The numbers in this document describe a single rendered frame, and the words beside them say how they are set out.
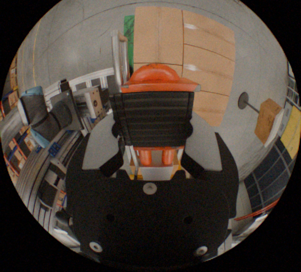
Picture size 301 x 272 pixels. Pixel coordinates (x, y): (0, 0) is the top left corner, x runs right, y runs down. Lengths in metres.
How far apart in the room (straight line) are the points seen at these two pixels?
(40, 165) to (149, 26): 1.18
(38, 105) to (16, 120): 0.12
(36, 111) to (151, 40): 0.84
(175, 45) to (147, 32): 0.25
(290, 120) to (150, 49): 7.33
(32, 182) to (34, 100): 0.44
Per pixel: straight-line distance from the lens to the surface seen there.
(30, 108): 0.42
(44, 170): 0.70
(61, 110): 0.52
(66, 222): 0.80
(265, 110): 1.74
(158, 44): 0.84
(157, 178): 0.23
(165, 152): 0.16
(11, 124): 0.43
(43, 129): 0.46
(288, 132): 7.36
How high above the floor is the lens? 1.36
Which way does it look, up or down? 57 degrees down
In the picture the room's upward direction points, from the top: 178 degrees counter-clockwise
